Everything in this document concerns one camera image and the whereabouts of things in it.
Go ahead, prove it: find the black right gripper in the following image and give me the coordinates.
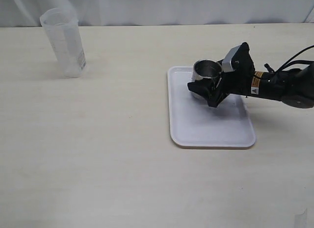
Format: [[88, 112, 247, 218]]
[[187, 42, 285, 107]]

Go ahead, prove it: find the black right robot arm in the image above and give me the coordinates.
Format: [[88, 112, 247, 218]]
[[187, 42, 314, 109]]

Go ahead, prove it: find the stainless steel cup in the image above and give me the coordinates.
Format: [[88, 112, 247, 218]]
[[190, 59, 222, 100]]

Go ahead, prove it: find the white backdrop curtain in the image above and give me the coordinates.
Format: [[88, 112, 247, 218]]
[[0, 0, 314, 27]]

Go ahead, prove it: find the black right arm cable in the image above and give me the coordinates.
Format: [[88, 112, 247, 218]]
[[263, 45, 314, 74]]

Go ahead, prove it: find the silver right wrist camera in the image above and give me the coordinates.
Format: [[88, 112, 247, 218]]
[[221, 45, 240, 73]]

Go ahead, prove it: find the white plastic tray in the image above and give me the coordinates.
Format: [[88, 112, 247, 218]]
[[167, 66, 256, 149]]

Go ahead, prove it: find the clear plastic measuring cup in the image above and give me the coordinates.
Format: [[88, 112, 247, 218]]
[[40, 8, 86, 78]]

